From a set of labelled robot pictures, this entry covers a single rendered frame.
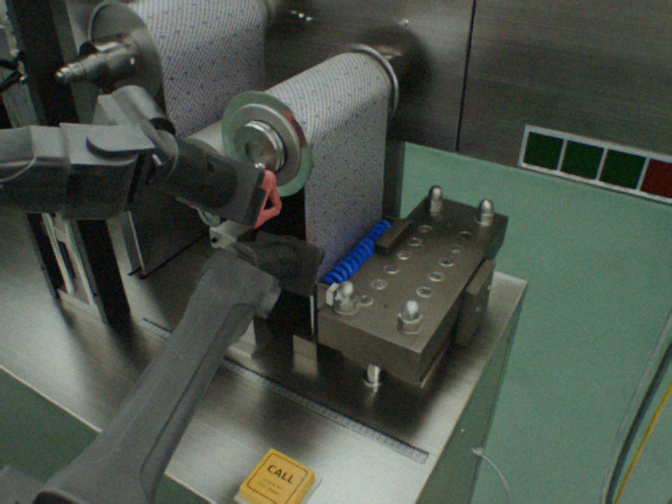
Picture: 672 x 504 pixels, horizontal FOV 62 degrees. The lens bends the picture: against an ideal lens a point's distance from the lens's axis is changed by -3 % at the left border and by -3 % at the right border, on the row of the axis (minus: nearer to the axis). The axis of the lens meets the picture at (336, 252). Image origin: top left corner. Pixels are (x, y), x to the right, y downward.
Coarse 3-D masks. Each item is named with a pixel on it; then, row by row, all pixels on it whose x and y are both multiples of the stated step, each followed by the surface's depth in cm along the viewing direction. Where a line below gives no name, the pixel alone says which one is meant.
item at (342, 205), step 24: (384, 144) 94; (360, 168) 88; (312, 192) 77; (336, 192) 83; (360, 192) 91; (312, 216) 79; (336, 216) 86; (360, 216) 94; (312, 240) 81; (336, 240) 88; (360, 240) 97; (336, 264) 91
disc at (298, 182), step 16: (240, 96) 73; (256, 96) 71; (272, 96) 70; (224, 112) 76; (288, 112) 70; (224, 128) 77; (304, 128) 70; (224, 144) 79; (304, 144) 71; (304, 160) 73; (304, 176) 74; (288, 192) 77
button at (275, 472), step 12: (264, 456) 74; (276, 456) 74; (264, 468) 72; (276, 468) 72; (288, 468) 72; (300, 468) 72; (252, 480) 71; (264, 480) 71; (276, 480) 71; (288, 480) 71; (300, 480) 71; (312, 480) 72; (252, 492) 70; (264, 492) 69; (276, 492) 70; (288, 492) 70; (300, 492) 70
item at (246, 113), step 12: (240, 108) 73; (252, 108) 72; (264, 108) 71; (240, 120) 74; (264, 120) 72; (276, 120) 71; (288, 132) 71; (288, 144) 72; (288, 156) 73; (300, 156) 73; (288, 168) 74; (276, 180) 76; (288, 180) 75
